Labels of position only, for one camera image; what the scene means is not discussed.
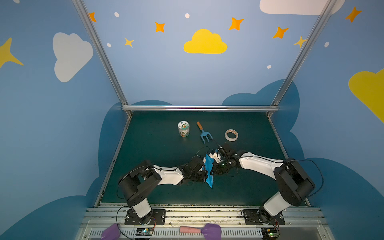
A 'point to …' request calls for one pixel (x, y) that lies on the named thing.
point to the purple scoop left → (113, 232)
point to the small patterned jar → (183, 128)
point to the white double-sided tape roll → (229, 139)
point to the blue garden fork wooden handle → (204, 133)
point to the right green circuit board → (269, 233)
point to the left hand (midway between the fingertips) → (209, 178)
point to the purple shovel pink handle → (211, 231)
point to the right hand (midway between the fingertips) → (210, 172)
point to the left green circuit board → (144, 231)
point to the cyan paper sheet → (209, 162)
